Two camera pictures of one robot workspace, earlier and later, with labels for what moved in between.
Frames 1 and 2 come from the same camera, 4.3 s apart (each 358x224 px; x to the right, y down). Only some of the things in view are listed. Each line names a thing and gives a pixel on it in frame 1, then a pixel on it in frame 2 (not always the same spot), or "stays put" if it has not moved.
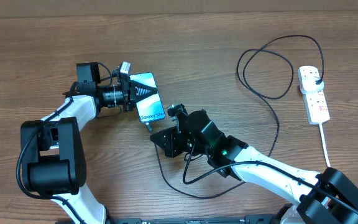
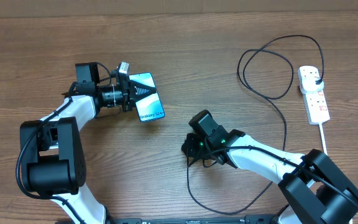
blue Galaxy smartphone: [150, 109] stays put
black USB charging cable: [170, 182] to [254, 91]
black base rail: [194, 219] stays put
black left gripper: [127, 84] stays put
